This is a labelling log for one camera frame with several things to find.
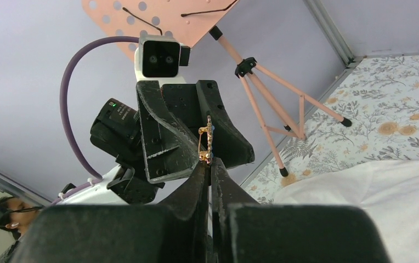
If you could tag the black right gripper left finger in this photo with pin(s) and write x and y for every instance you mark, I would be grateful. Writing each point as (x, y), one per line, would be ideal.
(173, 230)

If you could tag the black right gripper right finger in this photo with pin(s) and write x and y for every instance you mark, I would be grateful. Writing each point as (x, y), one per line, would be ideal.
(246, 231)

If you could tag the sparkly flower brooch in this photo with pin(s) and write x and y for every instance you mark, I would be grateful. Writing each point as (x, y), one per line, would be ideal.
(205, 154)

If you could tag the white shirt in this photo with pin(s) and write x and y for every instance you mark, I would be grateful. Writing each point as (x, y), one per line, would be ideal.
(388, 191)

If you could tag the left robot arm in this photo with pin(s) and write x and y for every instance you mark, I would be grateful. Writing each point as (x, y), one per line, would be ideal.
(116, 131)

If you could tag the pink music stand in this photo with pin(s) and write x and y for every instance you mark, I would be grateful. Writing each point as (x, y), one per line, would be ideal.
(187, 22)

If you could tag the person with headset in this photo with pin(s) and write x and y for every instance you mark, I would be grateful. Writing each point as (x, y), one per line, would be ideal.
(16, 221)

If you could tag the floral patterned table mat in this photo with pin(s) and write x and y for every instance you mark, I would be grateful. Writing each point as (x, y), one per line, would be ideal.
(381, 98)

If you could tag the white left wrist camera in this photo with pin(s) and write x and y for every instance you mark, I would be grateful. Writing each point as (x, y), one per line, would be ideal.
(159, 58)

